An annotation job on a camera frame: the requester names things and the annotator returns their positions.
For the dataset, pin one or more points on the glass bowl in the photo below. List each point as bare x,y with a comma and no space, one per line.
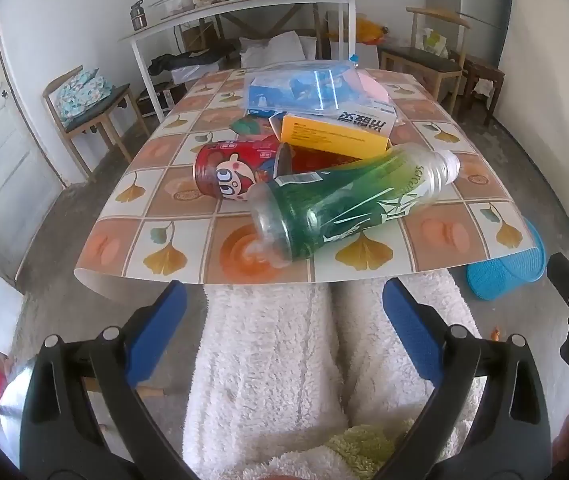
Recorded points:
174,4

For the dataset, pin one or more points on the yellow plastic bag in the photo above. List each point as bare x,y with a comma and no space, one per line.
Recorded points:
370,30

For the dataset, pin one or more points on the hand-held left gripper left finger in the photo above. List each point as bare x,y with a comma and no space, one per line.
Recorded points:
159,327

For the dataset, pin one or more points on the metal flask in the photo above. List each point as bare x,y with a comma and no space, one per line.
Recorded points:
139,16

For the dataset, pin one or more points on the patterned tablecloth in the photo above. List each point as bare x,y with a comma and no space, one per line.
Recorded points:
174,185

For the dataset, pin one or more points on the floral cushion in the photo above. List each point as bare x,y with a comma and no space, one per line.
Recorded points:
82,95

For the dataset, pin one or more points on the white plastic bag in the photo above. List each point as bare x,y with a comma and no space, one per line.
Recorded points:
434,42

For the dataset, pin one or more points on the green plastic bottle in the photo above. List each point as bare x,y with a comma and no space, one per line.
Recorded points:
344,200

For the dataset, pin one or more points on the red cartoon drink can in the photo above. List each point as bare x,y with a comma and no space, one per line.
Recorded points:
234,165

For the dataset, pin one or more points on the blue plastic basket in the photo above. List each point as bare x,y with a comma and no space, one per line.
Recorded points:
509,270

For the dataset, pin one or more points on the orange and white carton box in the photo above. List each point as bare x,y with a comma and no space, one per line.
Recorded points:
329,135

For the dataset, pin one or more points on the white pillow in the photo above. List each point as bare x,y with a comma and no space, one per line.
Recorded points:
272,50

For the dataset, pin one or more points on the clear plastic bag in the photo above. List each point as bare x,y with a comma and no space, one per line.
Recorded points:
314,85

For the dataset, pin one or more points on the yellow-green fleece garment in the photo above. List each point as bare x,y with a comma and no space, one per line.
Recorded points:
364,440

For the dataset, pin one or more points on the brown wooden stool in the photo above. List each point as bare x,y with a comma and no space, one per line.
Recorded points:
484,72

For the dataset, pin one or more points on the white high table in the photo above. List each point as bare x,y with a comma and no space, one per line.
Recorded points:
244,4

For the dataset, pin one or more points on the black bag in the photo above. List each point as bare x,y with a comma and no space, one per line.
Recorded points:
184,60

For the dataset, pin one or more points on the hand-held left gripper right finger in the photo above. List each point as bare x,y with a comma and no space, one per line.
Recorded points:
409,330

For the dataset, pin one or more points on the wooden chair with dark seat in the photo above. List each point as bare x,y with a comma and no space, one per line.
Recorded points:
422,62
109,105

